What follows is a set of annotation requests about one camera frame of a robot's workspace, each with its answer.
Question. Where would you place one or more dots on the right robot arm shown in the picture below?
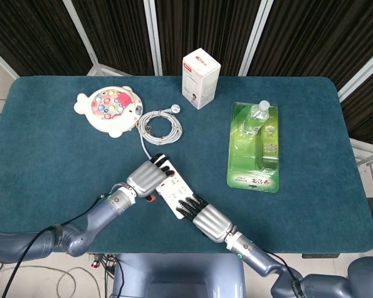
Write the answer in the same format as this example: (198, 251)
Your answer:
(261, 260)

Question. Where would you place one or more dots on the green blister package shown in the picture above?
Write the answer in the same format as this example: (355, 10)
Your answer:
(245, 155)

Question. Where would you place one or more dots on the blue felt table mat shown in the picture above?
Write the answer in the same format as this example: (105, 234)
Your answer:
(65, 155)

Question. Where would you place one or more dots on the white lamp carton box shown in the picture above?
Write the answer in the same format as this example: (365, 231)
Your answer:
(202, 80)

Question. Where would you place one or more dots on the white power strip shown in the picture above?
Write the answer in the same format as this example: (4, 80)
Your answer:
(178, 194)

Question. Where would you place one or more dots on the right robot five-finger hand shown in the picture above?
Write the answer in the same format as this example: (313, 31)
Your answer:
(213, 223)

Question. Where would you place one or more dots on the dark slatted divider screen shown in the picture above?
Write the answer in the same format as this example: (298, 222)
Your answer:
(34, 31)
(314, 37)
(205, 25)
(118, 31)
(366, 99)

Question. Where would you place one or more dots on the clear water bottle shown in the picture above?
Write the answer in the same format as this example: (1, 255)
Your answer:
(256, 118)

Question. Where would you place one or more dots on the grey-blue robot torso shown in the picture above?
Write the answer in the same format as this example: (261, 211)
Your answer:
(174, 273)

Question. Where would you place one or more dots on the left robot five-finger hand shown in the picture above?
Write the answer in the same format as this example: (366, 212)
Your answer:
(144, 180)

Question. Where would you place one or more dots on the red emergency button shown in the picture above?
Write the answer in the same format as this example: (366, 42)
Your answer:
(95, 264)

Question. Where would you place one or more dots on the white metal rack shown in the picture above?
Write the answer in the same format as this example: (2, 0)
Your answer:
(360, 155)

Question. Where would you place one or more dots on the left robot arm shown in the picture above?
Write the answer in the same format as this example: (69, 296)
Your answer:
(81, 231)

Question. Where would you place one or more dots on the white fish toy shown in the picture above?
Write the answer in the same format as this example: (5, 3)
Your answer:
(112, 107)

